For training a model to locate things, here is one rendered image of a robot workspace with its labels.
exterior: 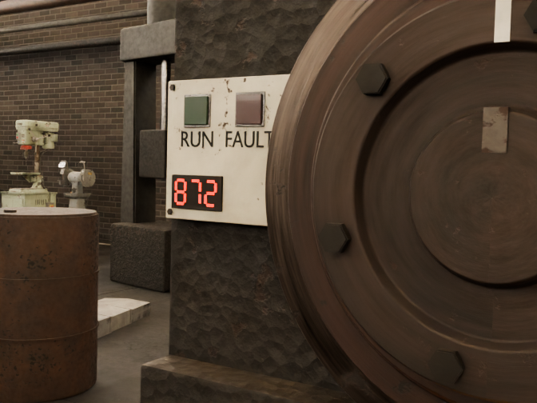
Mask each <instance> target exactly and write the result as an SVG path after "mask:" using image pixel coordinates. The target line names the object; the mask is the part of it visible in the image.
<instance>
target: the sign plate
mask: <svg viewBox="0 0 537 403"><path fill-rule="evenodd" d="M289 75H290V74H282V75H268V76H253V77H239V78H210V79H196V80H181V81H169V95H168V137H167V178H166V217H167V218H175V219H185V220H194V221H214V222H224V223H233V224H243V225H262V226H267V219H266V208H265V175H266V164H267V157H268V151H269V141H270V137H271V133H272V126H273V123H274V119H275V116H276V111H277V108H278V106H279V102H280V98H281V96H282V94H283V91H284V88H285V85H286V83H287V81H288V78H289ZM238 94H262V123H261V124H249V125H237V124H236V112H237V95H238ZM194 96H209V107H208V125H185V97H194ZM177 179H185V182H186V191H185V190H184V182H177ZM192 179H197V180H199V182H201V191H199V182H192ZM207 180H214V183H216V184H217V192H214V183H207ZM175 182H177V190H184V194H186V202H184V194H179V193H177V201H174V199H175V193H176V192H177V191H176V190H175ZM207 192H214V195H207V204H214V207H208V206H206V204H205V194H207ZM199 194H201V203H198V200H199ZM177 202H184V205H177Z"/></svg>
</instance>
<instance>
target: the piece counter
mask: <svg viewBox="0 0 537 403"><path fill-rule="evenodd" d="M177 182H184V190H185V191H186V182H185V179H177ZM177 182H175V190H176V191H177V192H176V193H175V199H174V201H175V202H177V205H184V202H186V194H184V190H177ZM192 182H199V180H197V179H192ZM207 183H214V180H207ZM199 191H201V182H199ZM214 192H217V184H216V183H214ZM214 192H207V194H205V204H206V206H208V207H214V204H207V195H214ZM177 193H179V194H184V202H178V201H177Z"/></svg>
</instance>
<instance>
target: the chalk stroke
mask: <svg viewBox="0 0 537 403"><path fill-rule="evenodd" d="M510 29H511V0H496V2H495V37H494V42H509V41H510Z"/></svg>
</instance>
